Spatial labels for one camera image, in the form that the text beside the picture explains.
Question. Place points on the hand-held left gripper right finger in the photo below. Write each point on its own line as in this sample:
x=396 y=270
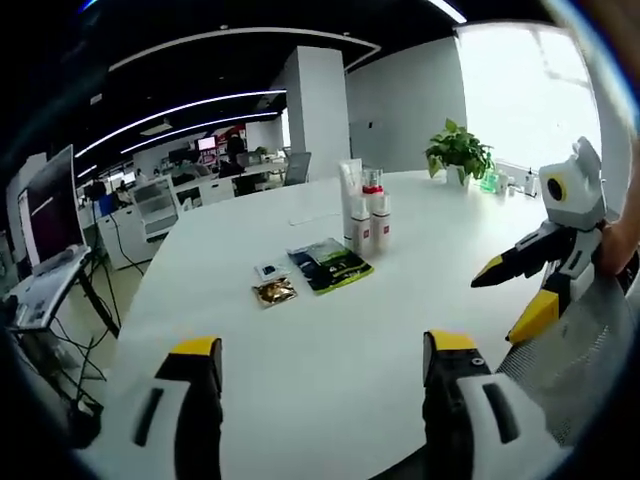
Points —
x=442 y=395

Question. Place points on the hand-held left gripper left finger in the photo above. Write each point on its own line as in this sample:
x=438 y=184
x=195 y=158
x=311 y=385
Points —
x=200 y=395

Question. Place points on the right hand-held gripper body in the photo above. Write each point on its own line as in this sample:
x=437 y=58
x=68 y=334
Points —
x=580 y=200

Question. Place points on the gold foil packet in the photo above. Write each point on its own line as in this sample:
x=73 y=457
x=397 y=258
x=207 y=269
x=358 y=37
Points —
x=275 y=293

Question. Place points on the red-collar skincare spray bottle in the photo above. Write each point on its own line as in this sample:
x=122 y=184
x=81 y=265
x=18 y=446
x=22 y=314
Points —
x=373 y=182

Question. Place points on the green and black packet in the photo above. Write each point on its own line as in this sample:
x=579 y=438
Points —
x=330 y=267

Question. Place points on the white skincare tube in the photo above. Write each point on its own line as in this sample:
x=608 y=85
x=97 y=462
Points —
x=350 y=177

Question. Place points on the green transparent bottle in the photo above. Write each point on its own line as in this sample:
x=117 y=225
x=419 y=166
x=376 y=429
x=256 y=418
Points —
x=488 y=181

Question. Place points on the person's right hand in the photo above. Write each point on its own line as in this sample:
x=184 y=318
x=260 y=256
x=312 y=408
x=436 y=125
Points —
x=622 y=240

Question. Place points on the grey mesh office chair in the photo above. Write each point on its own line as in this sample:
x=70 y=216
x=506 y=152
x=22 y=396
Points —
x=590 y=360

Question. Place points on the green potted plant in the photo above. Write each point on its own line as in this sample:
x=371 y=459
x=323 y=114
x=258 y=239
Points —
x=457 y=150

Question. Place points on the computer monitor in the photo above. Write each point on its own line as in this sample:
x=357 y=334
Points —
x=52 y=210

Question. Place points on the dark office chair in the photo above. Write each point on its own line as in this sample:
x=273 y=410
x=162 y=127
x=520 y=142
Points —
x=297 y=169

